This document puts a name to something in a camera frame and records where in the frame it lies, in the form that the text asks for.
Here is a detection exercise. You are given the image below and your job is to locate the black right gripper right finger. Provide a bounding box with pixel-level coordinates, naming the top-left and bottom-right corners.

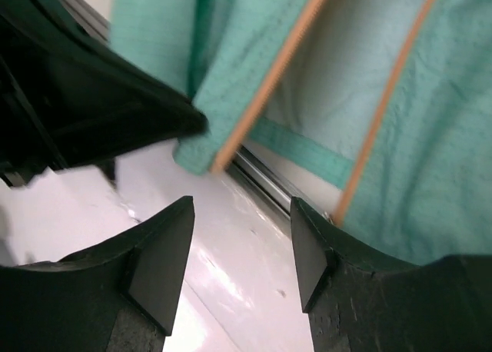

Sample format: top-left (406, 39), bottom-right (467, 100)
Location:
top-left (290, 198), bottom-right (491, 351)

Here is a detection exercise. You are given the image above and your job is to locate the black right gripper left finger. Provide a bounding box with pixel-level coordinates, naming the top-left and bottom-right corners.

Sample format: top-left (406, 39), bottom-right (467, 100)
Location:
top-left (1, 196), bottom-right (195, 351)

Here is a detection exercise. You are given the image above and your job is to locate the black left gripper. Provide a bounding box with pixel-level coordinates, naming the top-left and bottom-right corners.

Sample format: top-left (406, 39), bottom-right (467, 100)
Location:
top-left (1, 0), bottom-right (207, 187)

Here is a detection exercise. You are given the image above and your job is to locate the orange and teal hooded jacket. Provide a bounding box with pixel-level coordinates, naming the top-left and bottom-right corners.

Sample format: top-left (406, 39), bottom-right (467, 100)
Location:
top-left (110, 0), bottom-right (491, 264)

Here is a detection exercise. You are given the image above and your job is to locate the white taped front panel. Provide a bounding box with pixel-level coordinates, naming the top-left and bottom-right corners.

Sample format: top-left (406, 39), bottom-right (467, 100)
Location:
top-left (1, 142), bottom-right (313, 351)

